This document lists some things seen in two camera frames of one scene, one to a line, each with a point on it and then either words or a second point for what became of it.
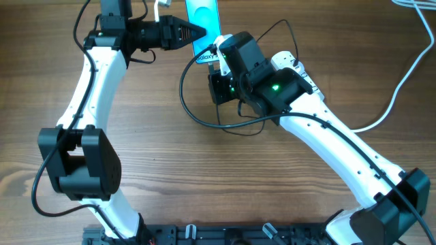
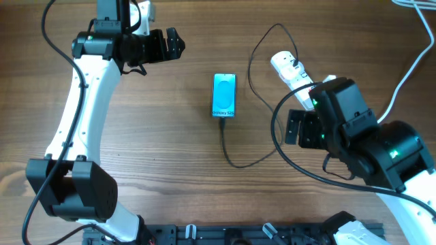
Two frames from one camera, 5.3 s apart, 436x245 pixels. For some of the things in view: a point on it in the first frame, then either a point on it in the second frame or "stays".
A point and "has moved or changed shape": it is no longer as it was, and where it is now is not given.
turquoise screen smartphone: (204, 13) has moved or changed shape
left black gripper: (170, 29) to (159, 54)
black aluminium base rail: (216, 234) stays
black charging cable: (296, 63) to (296, 64)
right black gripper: (221, 94) to (310, 120)
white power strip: (282, 59) stays
